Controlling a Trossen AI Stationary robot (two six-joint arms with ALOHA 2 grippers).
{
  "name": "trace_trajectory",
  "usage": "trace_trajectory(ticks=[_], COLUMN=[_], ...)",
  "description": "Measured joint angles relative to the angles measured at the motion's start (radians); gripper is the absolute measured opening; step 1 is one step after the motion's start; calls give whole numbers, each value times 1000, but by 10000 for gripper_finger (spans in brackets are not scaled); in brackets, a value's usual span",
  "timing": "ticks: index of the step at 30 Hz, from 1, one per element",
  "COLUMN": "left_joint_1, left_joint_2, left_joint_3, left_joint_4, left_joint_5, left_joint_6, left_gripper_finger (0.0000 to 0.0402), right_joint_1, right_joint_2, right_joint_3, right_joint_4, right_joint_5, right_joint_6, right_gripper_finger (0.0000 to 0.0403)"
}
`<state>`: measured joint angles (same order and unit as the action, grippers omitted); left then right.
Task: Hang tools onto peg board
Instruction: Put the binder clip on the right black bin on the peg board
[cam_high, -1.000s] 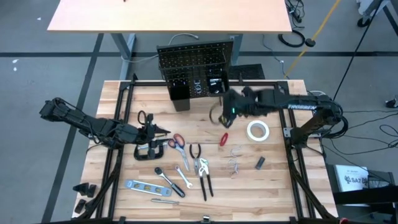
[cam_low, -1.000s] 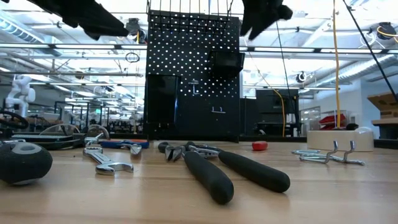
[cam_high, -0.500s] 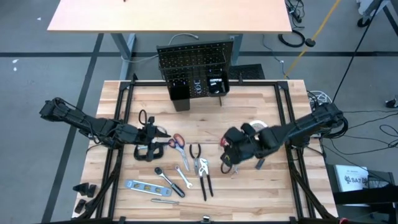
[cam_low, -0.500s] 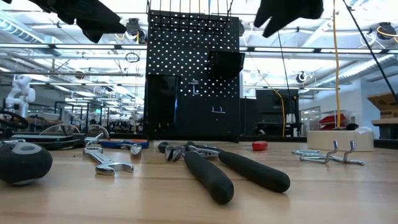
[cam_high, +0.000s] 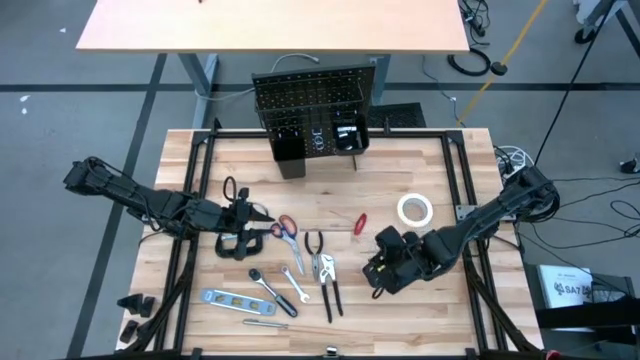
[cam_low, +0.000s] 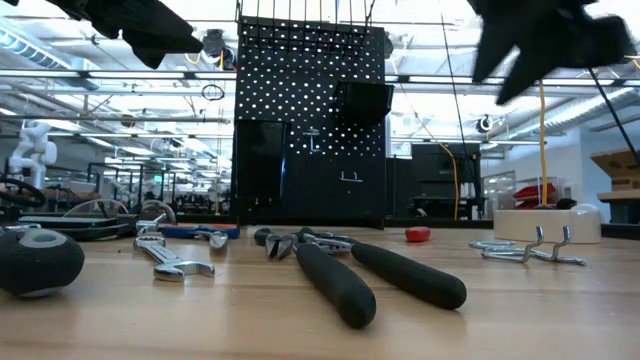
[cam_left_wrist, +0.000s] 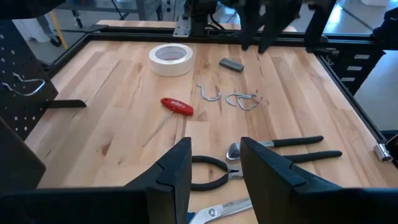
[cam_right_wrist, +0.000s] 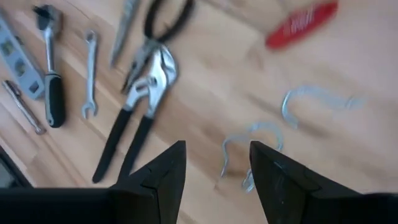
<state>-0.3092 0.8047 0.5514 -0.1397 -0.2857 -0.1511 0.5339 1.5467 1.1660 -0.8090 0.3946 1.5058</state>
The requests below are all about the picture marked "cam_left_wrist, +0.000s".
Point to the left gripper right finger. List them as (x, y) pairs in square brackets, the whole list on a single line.
[(264, 180)]

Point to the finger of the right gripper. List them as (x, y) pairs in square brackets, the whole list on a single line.
[(270, 31), (247, 28)]

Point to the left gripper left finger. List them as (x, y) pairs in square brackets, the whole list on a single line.
[(174, 174)]

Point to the silver metal peg hook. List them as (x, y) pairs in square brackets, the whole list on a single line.
[(227, 100), (205, 98), (247, 109)]

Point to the black pegboard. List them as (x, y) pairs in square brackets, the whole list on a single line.
[(34, 62)]

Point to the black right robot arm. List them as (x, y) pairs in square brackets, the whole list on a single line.
[(199, 18)]

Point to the dark grey rectangular block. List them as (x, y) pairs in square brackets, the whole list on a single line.
[(231, 65)]

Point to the red and blue scissors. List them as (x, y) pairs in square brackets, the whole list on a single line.
[(224, 210)]

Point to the white tape roll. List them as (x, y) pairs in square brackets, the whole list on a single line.
[(168, 67)]

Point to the white wheeled cart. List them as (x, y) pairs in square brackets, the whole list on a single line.
[(31, 29)]

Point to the black aluminium table frame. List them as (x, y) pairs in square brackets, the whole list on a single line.
[(140, 36)]

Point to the small silver black-faced camera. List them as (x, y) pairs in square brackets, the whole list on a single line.
[(382, 153)]

